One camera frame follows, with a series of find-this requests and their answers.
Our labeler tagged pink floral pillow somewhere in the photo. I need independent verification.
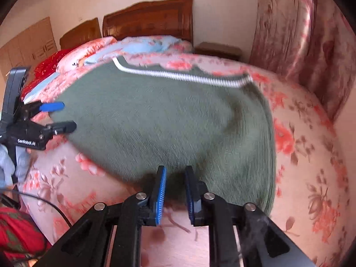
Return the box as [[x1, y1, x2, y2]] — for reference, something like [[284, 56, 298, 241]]
[[56, 36, 118, 73]]

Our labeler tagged red patterned cloth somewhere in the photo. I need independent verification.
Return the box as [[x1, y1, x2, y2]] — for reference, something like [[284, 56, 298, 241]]
[[0, 206, 48, 260]]

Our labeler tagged blue floral folded quilt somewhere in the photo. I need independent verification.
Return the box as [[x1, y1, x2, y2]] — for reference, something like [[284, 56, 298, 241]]
[[83, 35, 182, 65]]

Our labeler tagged red blanket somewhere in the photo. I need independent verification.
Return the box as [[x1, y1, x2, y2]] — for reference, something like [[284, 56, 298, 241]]
[[21, 48, 74, 98]]

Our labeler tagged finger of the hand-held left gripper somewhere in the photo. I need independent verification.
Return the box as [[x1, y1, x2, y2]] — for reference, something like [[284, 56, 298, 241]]
[[24, 101, 65, 116], [31, 121, 77, 143]]

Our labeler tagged dark wooden nightstand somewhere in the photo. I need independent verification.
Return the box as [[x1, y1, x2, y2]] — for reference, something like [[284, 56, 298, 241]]
[[194, 42, 243, 62]]

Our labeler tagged light wooden wardrobe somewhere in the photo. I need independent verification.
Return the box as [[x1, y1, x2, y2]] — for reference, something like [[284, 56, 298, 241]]
[[0, 17, 58, 76]]

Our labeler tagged pink floral curtain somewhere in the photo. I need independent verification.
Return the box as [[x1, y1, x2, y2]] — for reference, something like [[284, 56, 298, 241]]
[[248, 0, 356, 123]]

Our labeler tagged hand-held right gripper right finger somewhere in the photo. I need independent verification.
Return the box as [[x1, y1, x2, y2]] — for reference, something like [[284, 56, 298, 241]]
[[185, 166, 320, 267]]

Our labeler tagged small wooden headboard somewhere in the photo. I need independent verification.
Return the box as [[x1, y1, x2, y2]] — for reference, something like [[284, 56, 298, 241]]
[[59, 17, 102, 50]]

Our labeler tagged bed with floral sheet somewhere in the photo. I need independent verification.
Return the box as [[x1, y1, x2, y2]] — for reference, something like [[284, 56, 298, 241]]
[[21, 36, 352, 267]]

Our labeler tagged black cable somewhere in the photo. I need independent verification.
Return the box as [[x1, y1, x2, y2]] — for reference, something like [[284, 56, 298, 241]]
[[0, 188, 73, 229]]

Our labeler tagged green knit sweater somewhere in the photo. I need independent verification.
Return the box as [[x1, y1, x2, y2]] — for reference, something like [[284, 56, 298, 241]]
[[54, 56, 278, 216]]

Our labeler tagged large wooden headboard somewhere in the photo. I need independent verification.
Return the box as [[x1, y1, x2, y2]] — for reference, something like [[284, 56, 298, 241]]
[[102, 0, 194, 44]]

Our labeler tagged person's left hand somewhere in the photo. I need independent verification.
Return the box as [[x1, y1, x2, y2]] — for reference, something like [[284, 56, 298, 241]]
[[0, 145, 31, 187]]

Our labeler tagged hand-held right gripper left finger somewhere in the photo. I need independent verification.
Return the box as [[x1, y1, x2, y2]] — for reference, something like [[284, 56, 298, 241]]
[[35, 165, 167, 267]]

